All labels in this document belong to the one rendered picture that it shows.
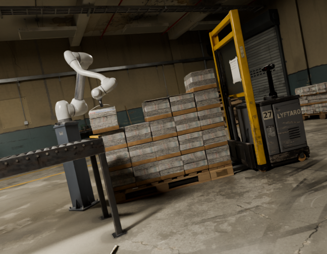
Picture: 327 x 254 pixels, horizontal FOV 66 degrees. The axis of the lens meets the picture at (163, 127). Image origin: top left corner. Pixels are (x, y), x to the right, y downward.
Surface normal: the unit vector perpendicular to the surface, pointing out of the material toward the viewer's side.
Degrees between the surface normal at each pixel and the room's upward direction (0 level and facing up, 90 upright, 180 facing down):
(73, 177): 90
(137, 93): 90
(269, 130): 90
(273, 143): 90
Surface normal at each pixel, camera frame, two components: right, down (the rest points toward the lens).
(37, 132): 0.42, -0.04
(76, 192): -0.50, 0.14
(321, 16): -0.88, 0.21
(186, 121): 0.14, 0.02
